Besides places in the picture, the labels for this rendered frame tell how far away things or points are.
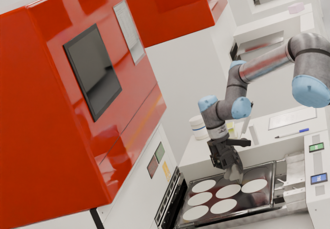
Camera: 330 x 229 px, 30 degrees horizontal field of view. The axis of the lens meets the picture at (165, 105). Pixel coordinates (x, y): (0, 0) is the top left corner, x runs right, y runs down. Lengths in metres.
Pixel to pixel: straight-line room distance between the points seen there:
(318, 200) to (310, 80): 0.38
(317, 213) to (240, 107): 0.46
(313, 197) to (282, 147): 0.54
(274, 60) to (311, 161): 0.40
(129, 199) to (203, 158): 0.63
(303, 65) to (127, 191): 0.68
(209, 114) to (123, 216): 0.53
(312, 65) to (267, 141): 0.69
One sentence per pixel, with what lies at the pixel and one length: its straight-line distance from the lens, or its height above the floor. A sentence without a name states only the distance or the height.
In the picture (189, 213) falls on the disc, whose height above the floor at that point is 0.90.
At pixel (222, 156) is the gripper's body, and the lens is 2.28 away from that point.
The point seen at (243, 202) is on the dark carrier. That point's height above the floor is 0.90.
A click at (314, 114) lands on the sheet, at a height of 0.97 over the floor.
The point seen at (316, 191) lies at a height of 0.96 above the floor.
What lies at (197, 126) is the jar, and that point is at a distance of 2.77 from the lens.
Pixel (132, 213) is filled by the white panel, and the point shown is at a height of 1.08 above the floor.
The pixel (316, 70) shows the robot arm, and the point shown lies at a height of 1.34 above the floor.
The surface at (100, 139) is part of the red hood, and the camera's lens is 1.79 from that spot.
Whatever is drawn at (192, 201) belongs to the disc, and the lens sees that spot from 2.39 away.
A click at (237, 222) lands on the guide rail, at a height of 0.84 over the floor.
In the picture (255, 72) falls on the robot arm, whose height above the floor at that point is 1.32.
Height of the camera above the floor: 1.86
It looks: 15 degrees down
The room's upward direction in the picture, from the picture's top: 21 degrees counter-clockwise
